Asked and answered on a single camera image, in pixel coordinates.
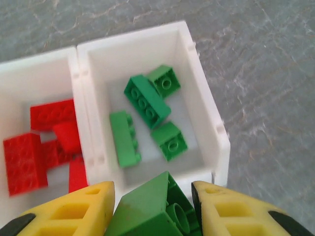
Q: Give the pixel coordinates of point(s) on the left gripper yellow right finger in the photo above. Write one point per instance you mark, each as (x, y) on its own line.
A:
(233, 216)

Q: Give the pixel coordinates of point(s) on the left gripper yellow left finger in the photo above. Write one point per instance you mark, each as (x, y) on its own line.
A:
(73, 216)

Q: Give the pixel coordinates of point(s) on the small red lego brick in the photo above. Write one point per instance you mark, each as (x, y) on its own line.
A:
(77, 177)

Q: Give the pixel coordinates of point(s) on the green sloped lego brick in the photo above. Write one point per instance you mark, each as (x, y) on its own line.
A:
(145, 209)

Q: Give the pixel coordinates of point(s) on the light green long lego brick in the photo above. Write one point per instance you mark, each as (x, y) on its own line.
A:
(124, 140)

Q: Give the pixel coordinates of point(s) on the long red lego brick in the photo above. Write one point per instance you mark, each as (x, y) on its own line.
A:
(51, 114)

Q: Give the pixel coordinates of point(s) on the dark green long lego brick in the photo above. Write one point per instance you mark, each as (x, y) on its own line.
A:
(147, 104)

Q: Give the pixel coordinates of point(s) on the white plastic bin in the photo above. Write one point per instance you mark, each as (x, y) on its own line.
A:
(37, 81)
(209, 118)

